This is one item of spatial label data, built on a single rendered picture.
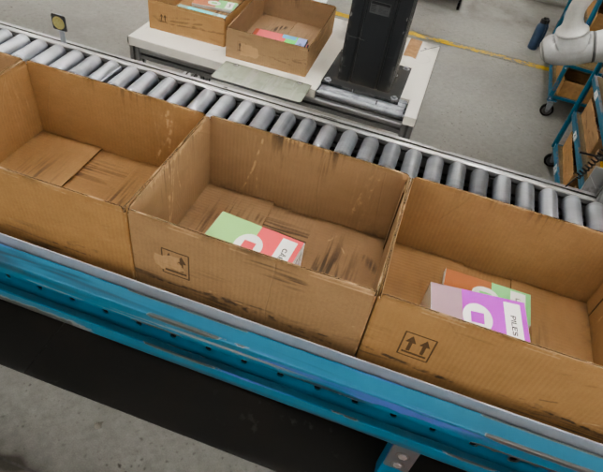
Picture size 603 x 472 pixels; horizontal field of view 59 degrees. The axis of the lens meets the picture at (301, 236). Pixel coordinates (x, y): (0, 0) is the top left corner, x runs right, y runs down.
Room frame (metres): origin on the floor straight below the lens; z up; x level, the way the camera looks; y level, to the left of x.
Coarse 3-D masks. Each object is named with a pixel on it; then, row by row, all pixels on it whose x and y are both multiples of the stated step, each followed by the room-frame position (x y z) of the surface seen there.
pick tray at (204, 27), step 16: (160, 0) 1.84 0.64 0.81; (176, 0) 1.96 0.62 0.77; (192, 0) 2.02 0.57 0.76; (224, 0) 2.07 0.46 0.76; (240, 0) 2.09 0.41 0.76; (160, 16) 1.74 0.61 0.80; (176, 16) 1.73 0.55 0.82; (192, 16) 1.72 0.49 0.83; (208, 16) 1.72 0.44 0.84; (176, 32) 1.74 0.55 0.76; (192, 32) 1.73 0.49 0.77; (208, 32) 1.72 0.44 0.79; (224, 32) 1.71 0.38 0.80
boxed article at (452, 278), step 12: (444, 276) 0.68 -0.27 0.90; (456, 276) 0.69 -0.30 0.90; (468, 276) 0.69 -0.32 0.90; (468, 288) 0.66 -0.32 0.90; (480, 288) 0.67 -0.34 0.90; (492, 288) 0.67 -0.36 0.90; (504, 288) 0.68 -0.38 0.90; (516, 300) 0.66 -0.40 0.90; (528, 300) 0.66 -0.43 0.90; (528, 312) 0.63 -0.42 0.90; (528, 324) 0.61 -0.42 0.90
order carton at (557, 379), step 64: (448, 192) 0.76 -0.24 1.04; (448, 256) 0.75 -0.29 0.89; (512, 256) 0.73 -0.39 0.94; (576, 256) 0.71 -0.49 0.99; (384, 320) 0.48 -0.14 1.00; (448, 320) 0.47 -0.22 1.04; (576, 320) 0.65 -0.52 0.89; (448, 384) 0.46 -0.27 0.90; (512, 384) 0.44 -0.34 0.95; (576, 384) 0.43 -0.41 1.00
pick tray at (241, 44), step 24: (264, 0) 2.02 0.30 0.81; (288, 0) 2.01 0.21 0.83; (312, 0) 1.99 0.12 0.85; (240, 24) 1.77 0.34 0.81; (264, 24) 1.92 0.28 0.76; (288, 24) 1.96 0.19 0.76; (312, 24) 1.99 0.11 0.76; (240, 48) 1.64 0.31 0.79; (264, 48) 1.63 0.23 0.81; (288, 48) 1.61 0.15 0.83; (312, 48) 1.65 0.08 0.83; (288, 72) 1.61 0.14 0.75
